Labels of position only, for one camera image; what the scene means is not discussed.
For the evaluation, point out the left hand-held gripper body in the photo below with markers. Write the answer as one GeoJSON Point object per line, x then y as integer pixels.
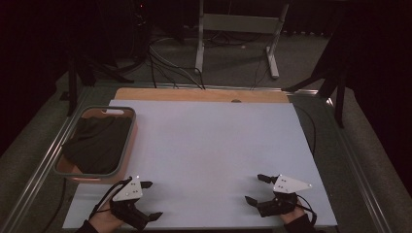
{"type": "Point", "coordinates": [128, 194]}

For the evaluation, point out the white metal stand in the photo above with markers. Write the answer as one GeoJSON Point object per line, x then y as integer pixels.
{"type": "Point", "coordinates": [239, 22]}

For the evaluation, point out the white table mat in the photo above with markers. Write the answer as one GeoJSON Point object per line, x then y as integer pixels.
{"type": "Point", "coordinates": [210, 145]}

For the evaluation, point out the dark cloth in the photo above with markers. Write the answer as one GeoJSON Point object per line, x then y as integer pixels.
{"type": "Point", "coordinates": [97, 144]}

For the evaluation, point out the black tripod stand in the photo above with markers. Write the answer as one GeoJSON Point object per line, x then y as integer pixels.
{"type": "Point", "coordinates": [73, 84]}
{"type": "Point", "coordinates": [338, 97]}

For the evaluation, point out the aluminium rail frame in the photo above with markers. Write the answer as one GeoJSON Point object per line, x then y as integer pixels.
{"type": "Point", "coordinates": [30, 187]}

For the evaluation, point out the person's left hand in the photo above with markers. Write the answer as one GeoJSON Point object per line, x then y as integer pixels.
{"type": "Point", "coordinates": [103, 220]}

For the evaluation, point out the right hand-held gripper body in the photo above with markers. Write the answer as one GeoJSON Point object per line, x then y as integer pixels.
{"type": "Point", "coordinates": [285, 191]}

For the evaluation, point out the wooden board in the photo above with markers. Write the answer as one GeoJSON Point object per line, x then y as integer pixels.
{"type": "Point", "coordinates": [194, 95]}

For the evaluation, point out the pink basket with grey rim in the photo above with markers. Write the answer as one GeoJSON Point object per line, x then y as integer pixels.
{"type": "Point", "coordinates": [128, 155]}

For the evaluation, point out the person's right hand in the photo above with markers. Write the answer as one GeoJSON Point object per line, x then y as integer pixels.
{"type": "Point", "coordinates": [291, 216]}

